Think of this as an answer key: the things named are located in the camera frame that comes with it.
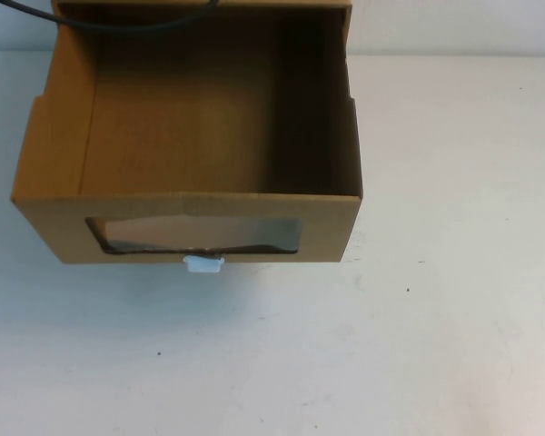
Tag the cardboard drawer with window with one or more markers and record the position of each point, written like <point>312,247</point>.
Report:
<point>163,136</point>

